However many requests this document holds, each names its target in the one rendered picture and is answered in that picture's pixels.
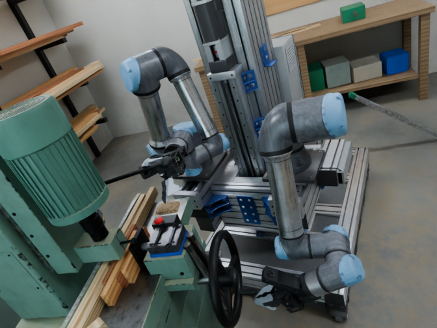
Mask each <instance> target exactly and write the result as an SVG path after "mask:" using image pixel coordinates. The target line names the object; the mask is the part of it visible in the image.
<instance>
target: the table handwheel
mask: <svg viewBox="0 0 437 328"><path fill-rule="evenodd" d="M222 239H224V240H225V241H226V243H227V245H228V248H229V250H230V254H231V260H230V263H229V265H228V267H224V266H223V265H222V263H221V261H220V260H219V249H220V244H221V241H222ZM201 284H208V285H209V292H210V296H211V302H212V305H213V310H214V312H215V316H216V317H217V320H218V321H219V323H220V324H221V326H223V327H224V328H233V327H235V326H236V325H237V322H238V321H239V318H240V315H241V309H242V304H243V295H241V294H240V290H242V289H243V277H242V270H241V262H240V258H239V253H238V250H237V246H236V244H235V241H234V239H233V237H232V235H231V234H230V233H229V232H228V231H227V230H219V231H218V232H217V233H216V234H215V235H214V236H213V239H212V241H211V245H210V249H209V259H208V276H206V277H203V276H202V275H201V274H200V275H199V278H198V283H197V285H201ZM219 285H220V286H221V287H222V288H223V287H225V288H226V299H227V307H228V317H227V315H226V313H225V310H224V307H223V304H222V299H221V296H220V288H219ZM233 286H234V287H235V297H234V304H233V307H232V289H231V287H233Z"/></svg>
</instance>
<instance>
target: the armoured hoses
mask: <svg viewBox="0 0 437 328"><path fill-rule="evenodd" d="M186 237H187V239H189V240H190V241H186V242H185V243H184V244H183V248H184V249H186V250H187V252H188V254H189V255H190V257H191V259H192V261H193V262H194V264H195V266H196V268H197V269H198V271H199V272H200V274H201V275H202V276H203V277H206V276H208V259H209V257H208V255H207V254H206V252H205V251H204V249H203V248H202V246H201V245H200V243H199V241H198V240H197V238H196V236H195V235H194V233H193V232H188V233H187V234H186ZM194 249H195V250H194ZM206 268H207V269H206ZM219 288H220V289H221V291H222V293H223V294H224V296H225V298H224V296H223V294H222V293H221V291H220V296H221V299H222V304H223V307H224V310H225V311H226V312H227V311H228V307H227V299H226V288H225V287H223V288H222V287H221V286H220V285H219Z"/></svg>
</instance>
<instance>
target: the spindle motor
mask: <svg viewBox="0 0 437 328"><path fill-rule="evenodd" d="M0 155H1V157H2V158H3V159H4V160H5V162H6V163H7V165H8V166H9V167H10V168H11V170H12V171H13V173H14V174H15V175H16V176H17V178H18V180H19V181H20V182H21V183H22V185H23V186H24V188H26V190H27V191H28V193H29V194H30V196H32V198H33V199H34V201H35V202H36V203H37V205H38V206H39V208H40V209H41V210H42V211H43V213H44V214H45V216H46V217H47V218H48V220H49V221H50V223H51V224H52V225H54V226H67V225H71V224H74V223H76V222H78V221H81V220H83V219H84V218H86V217H88V216H89V215H91V214H93V213H94V212H95V211H96V210H98V209H99V208H100V207H101V206H102V205H103V204H104V203H105V201H106V200H107V198H108V196H109V189H108V187H107V186H106V184H105V182H104V181H103V179H102V177H101V175H100V174H99V172H98V170H97V168H96V167H95V165H94V164H93V162H92V160H91V158H90V156H89V155H88V153H87V151H86V150H85V148H84V146H83V144H82V143H81V141H80V140H79V138H78V136H77V134H76V132H75V131H74V129H73V128H72V125H71V124H70V122H69V120H68V119H67V117H66V115H65V114H64V111H63V110H62V108H61V107H60V105H59V103H58V101H57V100H56V98H55V97H53V96H52V95H50V94H44V95H41V96H37V97H34V98H30V99H28V100H25V101H22V102H20V103H17V104H15V105H12V106H10V107H8V108H6V109H3V110H2V111H0Z"/></svg>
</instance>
